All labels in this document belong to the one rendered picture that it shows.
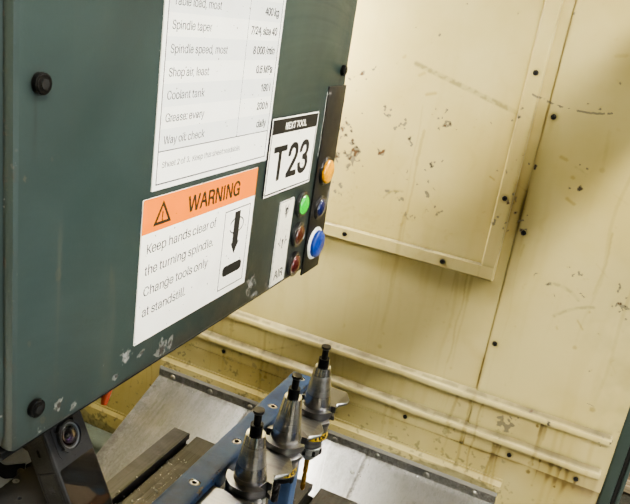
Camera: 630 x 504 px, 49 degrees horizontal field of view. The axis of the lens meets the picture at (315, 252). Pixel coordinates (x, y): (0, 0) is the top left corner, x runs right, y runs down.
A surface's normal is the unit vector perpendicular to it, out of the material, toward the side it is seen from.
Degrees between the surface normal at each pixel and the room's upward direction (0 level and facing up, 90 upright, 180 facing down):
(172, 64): 90
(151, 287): 90
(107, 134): 90
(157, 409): 24
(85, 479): 62
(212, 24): 90
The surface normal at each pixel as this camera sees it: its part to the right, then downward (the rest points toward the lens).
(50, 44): 0.90, 0.26
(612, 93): -0.40, 0.25
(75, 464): 0.88, -0.22
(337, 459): -0.03, -0.75
